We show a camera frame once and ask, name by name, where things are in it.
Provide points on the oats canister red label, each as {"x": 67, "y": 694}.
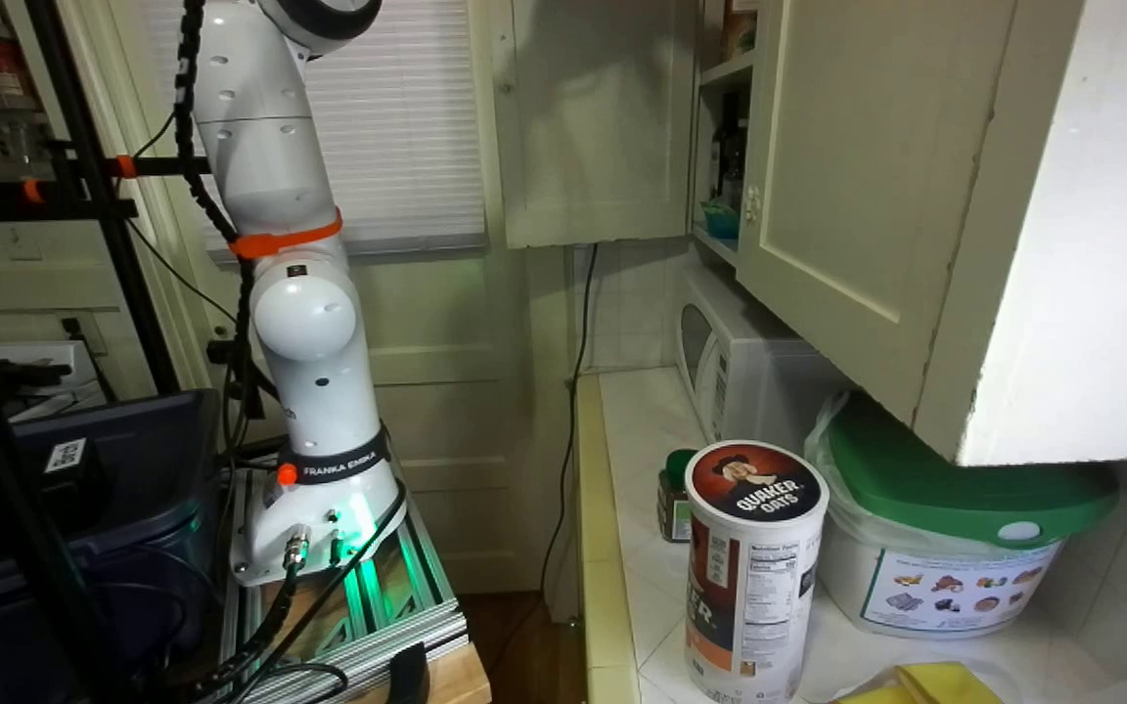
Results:
{"x": 753, "y": 556}

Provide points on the white microwave oven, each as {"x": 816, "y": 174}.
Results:
{"x": 748, "y": 379}

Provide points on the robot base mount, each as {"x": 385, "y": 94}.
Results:
{"x": 354, "y": 617}

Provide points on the black metal shelf rack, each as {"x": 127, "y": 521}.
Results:
{"x": 72, "y": 229}

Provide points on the cream wall cupboard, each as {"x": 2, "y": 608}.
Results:
{"x": 936, "y": 203}

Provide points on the white window blind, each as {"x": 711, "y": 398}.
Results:
{"x": 393, "y": 110}

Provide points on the open cupboard door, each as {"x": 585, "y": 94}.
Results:
{"x": 589, "y": 117}

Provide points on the yellow cloth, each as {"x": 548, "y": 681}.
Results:
{"x": 929, "y": 681}

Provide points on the green lid jar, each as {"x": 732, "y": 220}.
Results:
{"x": 672, "y": 497}

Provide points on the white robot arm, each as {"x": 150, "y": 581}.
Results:
{"x": 264, "y": 151}

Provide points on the green lidded plastic container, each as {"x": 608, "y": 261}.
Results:
{"x": 925, "y": 549}

